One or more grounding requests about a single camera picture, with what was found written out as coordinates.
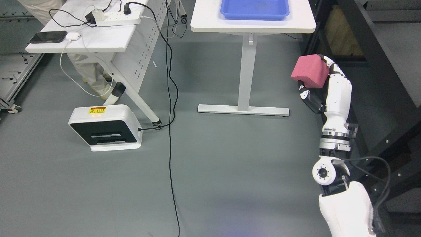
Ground person legs beige trousers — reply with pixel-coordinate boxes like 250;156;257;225
18;0;113;100

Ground black right metal shelf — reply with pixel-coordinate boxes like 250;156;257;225
304;0;420;224

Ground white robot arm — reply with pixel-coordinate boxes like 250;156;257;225
312;129;376;237

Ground white power strip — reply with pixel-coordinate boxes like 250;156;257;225
92;9;141;27

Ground white charger with cable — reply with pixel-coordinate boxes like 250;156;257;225
59;32;113;100

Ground black smartphone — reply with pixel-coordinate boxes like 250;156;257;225
30;31;68;44

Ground blue plastic tray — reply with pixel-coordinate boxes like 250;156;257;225
220;0;290;21

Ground pink foam block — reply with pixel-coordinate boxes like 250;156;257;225
290;54;329;88

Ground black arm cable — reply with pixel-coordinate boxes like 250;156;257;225
332;150;392;237

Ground white side desk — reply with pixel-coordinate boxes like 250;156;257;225
26;0;167;123

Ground white black floor device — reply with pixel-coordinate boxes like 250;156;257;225
68;105;142;151

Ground white table with tray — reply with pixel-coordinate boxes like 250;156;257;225
190;0;316;117

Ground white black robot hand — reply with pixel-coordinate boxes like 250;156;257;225
297;54;352;134

